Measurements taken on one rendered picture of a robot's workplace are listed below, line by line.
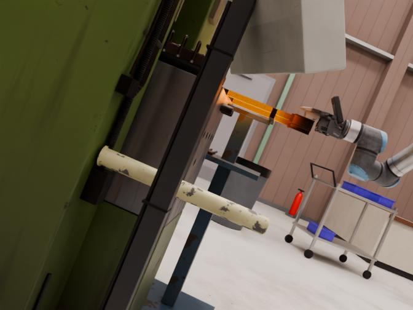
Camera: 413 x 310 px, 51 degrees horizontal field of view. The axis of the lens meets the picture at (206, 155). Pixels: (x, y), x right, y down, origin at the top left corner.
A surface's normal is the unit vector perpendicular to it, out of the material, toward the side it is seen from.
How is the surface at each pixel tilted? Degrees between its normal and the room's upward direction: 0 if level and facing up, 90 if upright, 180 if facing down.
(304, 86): 90
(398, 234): 90
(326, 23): 90
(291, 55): 120
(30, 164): 90
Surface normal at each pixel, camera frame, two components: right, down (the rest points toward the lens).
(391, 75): 0.07, 0.07
